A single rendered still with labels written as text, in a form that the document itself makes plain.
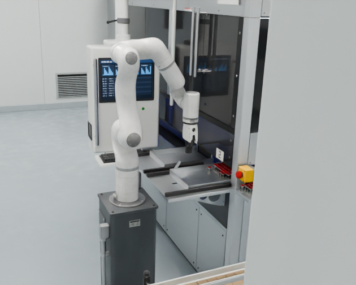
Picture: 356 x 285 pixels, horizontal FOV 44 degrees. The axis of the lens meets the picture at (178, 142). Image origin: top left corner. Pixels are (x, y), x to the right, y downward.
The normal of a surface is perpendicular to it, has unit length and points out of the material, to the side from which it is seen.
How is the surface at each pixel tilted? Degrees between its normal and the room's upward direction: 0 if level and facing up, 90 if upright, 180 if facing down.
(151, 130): 90
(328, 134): 90
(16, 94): 90
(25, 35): 90
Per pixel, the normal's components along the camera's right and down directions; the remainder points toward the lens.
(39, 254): 0.04, -0.95
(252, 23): 0.41, 0.30
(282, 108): -0.91, 0.10
